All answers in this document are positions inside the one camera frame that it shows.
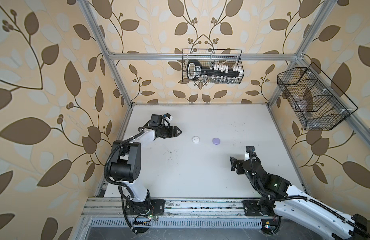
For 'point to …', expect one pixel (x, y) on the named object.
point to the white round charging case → (195, 139)
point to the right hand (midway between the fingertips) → (239, 160)
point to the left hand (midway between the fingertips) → (178, 130)
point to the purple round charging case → (216, 141)
